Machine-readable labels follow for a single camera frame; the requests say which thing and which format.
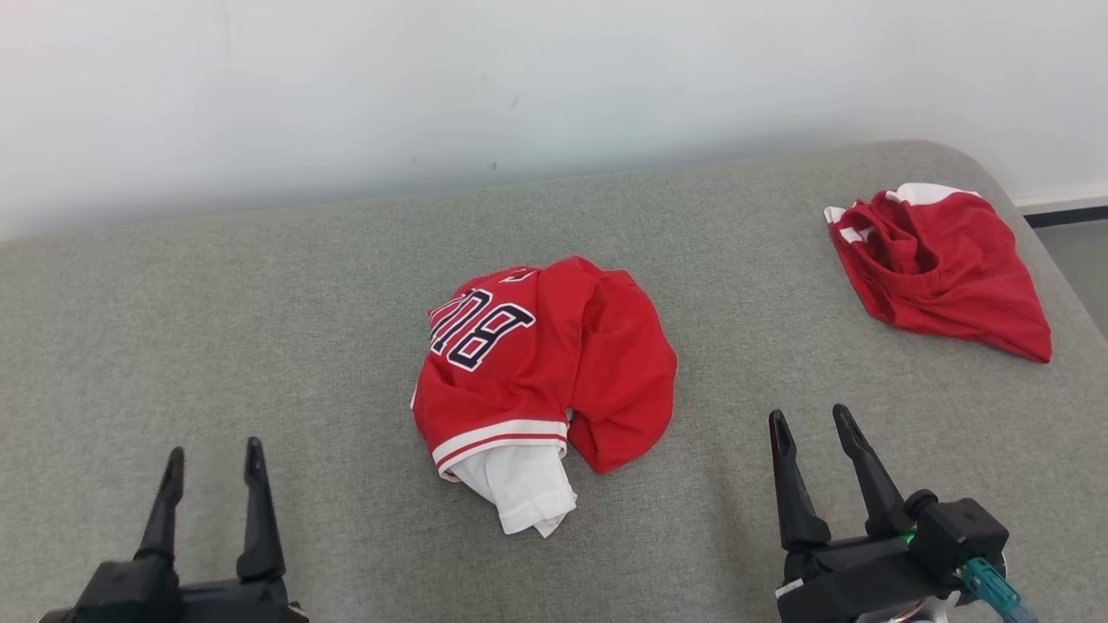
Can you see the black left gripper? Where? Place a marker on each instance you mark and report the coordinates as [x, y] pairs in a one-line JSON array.
[[156, 597]]

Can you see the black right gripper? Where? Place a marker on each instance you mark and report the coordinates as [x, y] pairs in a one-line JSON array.
[[857, 575]]

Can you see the red shorts with white stripes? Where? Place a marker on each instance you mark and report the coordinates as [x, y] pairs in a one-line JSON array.
[[948, 268]]

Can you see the red jersey with white sleeves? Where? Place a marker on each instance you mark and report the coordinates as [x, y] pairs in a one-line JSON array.
[[528, 363]]

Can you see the grey fabric sofa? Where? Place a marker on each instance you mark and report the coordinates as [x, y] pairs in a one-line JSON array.
[[260, 346]]

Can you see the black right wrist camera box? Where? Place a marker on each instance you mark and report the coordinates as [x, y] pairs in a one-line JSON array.
[[956, 532]]

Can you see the black and white wall baseboard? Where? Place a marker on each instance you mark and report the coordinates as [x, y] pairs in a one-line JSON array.
[[1065, 208]]

